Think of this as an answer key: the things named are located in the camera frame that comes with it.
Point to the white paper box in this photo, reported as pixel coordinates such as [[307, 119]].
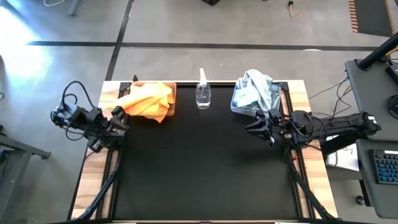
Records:
[[345, 158]]

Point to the orange plastic basket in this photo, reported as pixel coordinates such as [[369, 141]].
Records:
[[173, 111]]

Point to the black table mat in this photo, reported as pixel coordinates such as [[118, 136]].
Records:
[[202, 161]]

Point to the black orange striped mat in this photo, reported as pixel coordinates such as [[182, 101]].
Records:
[[373, 15]]

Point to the round black desk object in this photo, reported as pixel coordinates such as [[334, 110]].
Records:
[[394, 107]]

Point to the black slanted pole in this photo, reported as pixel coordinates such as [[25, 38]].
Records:
[[377, 53]]

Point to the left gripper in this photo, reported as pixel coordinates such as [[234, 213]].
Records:
[[102, 121]]

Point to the light blue microfiber towel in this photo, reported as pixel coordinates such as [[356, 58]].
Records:
[[245, 99], [256, 84], [275, 95]]

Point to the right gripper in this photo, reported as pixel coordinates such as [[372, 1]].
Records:
[[281, 126]]

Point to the black caster wheel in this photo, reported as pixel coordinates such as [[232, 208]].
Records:
[[360, 200]]

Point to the grey desk with pole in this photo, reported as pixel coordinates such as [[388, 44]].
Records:
[[370, 102]]

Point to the grey desk with keyboard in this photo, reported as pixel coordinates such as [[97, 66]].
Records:
[[367, 193]]

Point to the clear spray bottle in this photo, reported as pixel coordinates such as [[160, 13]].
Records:
[[203, 96]]

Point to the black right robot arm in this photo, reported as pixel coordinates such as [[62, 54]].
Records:
[[342, 123]]

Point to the grey metal stand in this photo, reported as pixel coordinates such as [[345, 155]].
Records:
[[9, 174]]

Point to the black desk device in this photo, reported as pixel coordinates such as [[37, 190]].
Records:
[[393, 74]]

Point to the grey metal leg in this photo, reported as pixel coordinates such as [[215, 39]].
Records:
[[74, 9]]

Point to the black keyboard blue keys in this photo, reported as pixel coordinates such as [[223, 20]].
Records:
[[385, 168]]

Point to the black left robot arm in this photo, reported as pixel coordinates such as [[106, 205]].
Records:
[[77, 116]]

